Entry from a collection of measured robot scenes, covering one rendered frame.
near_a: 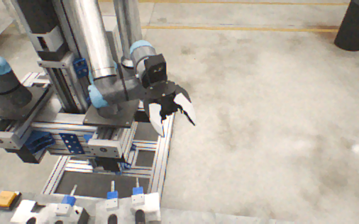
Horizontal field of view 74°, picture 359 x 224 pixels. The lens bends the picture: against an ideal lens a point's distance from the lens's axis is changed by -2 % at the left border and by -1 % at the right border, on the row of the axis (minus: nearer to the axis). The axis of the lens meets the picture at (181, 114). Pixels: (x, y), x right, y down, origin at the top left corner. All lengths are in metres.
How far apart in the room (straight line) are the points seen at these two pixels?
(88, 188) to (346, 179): 2.10
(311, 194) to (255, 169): 0.47
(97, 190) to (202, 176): 0.85
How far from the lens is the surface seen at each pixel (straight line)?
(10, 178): 2.55
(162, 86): 0.58
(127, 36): 0.95
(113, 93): 0.75
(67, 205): 1.09
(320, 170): 2.45
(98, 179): 1.95
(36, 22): 1.12
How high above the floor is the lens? 1.83
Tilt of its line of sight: 46 degrees down
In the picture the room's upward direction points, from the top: straight up
